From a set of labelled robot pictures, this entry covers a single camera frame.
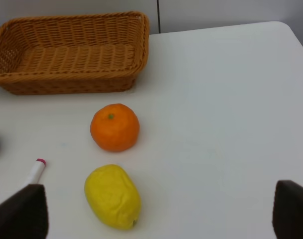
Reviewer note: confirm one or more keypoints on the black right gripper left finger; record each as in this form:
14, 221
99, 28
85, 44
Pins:
24, 215

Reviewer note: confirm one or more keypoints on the white pink-capped marker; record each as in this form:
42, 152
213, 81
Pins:
36, 172

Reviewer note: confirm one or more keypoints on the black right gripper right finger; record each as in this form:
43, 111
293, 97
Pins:
287, 218

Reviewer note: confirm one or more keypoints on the yellow lemon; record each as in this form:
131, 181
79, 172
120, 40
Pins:
113, 197

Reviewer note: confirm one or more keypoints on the orange tangerine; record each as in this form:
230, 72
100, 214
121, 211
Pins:
115, 128

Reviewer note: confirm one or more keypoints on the orange wicker basket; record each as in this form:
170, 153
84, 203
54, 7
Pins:
96, 53

